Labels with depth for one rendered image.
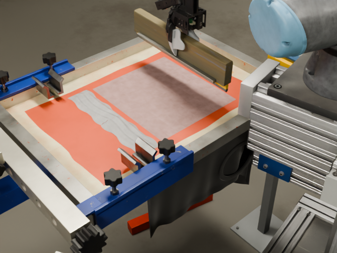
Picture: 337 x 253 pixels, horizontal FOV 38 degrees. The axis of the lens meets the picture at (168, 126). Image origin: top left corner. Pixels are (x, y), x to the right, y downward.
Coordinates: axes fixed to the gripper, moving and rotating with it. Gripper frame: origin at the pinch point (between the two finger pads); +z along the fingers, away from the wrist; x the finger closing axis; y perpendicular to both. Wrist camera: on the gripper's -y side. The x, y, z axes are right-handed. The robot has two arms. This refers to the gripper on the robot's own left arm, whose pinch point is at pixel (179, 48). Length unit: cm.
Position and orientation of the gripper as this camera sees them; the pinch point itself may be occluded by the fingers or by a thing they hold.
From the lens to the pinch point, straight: 148.5
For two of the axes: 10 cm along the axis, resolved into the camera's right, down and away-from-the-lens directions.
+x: 7.5, -4.2, 5.1
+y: 6.6, 4.7, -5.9
